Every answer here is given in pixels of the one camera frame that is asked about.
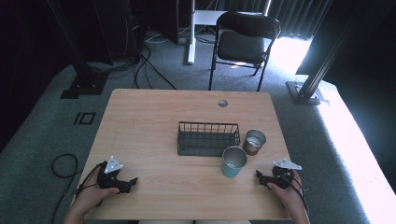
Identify person's left hand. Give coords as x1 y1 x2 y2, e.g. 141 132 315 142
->
72 186 120 219

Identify black wire basket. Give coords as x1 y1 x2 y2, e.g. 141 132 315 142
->
177 120 242 157

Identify black floor cables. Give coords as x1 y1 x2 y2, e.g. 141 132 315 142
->
87 18 216 91

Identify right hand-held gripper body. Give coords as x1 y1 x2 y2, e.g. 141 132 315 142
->
268 158 303 190

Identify silver metal cup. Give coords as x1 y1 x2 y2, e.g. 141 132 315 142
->
242 129 267 157

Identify person's right hand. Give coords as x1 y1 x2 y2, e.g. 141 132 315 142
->
266 169 307 218

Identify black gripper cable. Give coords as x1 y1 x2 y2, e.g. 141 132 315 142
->
279 174 311 218
49 153 106 224

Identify black metal stand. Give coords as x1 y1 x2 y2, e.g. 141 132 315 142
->
285 18 368 106
46 0 109 100

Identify dark curtain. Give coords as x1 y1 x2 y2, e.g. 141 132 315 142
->
194 0 334 40

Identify black folding chair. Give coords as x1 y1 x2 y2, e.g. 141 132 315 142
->
207 11 282 92

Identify white desk leg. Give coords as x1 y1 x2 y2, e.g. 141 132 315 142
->
187 0 265 65

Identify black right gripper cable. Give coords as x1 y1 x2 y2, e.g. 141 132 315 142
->
279 174 311 218

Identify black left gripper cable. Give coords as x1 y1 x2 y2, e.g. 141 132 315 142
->
49 153 106 224

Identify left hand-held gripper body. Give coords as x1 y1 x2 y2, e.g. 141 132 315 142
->
96 155 126 189

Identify teal metal cup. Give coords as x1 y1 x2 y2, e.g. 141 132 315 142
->
221 146 248 179

